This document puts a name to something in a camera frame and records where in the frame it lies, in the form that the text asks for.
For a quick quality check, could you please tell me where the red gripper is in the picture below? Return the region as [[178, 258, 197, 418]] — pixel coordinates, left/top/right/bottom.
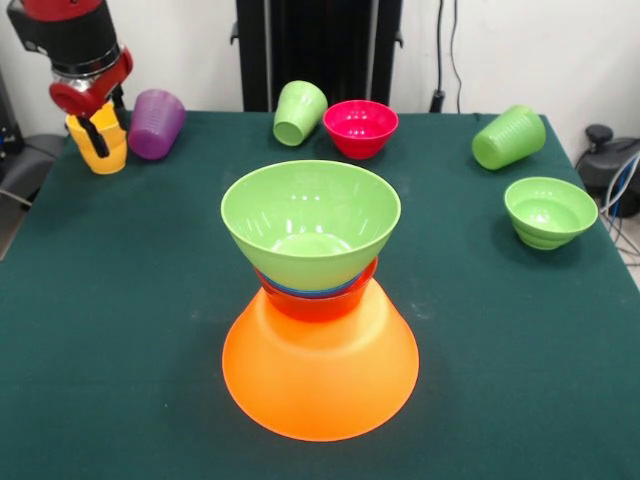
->
[[48, 47, 135, 160]]

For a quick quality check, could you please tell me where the yellow ribbed cup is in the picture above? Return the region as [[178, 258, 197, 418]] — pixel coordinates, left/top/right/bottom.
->
[[66, 101, 129, 175]]

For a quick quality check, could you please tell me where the large green bowl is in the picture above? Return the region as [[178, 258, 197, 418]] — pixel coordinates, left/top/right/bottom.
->
[[220, 159, 403, 292]]

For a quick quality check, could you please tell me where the blue ribbed bowl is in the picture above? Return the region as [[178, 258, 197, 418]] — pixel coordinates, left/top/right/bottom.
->
[[262, 273, 364, 300]]

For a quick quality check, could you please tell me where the red bowl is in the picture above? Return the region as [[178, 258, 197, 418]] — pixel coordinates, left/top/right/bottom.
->
[[254, 257, 380, 324]]

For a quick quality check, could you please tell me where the large orange bowl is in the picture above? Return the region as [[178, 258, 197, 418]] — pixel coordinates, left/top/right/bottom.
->
[[222, 274, 420, 443]]

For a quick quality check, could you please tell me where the purple cup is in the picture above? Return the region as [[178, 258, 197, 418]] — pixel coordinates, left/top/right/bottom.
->
[[128, 88, 187, 161]]

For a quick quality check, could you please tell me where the black chair base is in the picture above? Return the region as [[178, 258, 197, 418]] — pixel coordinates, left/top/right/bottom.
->
[[574, 123, 640, 219], [0, 64, 81, 201]]

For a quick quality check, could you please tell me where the green ribbed cup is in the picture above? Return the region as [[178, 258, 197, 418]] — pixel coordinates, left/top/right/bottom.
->
[[272, 80, 329, 147]]

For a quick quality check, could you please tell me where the pink bowl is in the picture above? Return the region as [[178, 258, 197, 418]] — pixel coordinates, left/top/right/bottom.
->
[[322, 99, 400, 160]]

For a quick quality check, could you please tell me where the green smooth cup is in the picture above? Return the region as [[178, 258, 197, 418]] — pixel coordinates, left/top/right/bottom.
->
[[471, 103, 547, 171]]

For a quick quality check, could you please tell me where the small green ribbed bowl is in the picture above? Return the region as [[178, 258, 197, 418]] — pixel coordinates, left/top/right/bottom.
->
[[503, 176, 599, 251]]

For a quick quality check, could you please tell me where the dark green tablecloth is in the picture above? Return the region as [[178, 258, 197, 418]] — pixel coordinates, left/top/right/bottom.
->
[[0, 109, 640, 480]]

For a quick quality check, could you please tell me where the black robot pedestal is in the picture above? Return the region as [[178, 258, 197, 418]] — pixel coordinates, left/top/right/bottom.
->
[[230, 0, 404, 114]]

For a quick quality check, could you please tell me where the black wall cable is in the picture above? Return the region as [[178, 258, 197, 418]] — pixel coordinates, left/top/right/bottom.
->
[[429, 0, 464, 115]]

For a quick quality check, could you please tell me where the tangle of floor cables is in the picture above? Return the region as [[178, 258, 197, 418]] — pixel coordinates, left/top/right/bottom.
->
[[597, 149, 640, 261]]

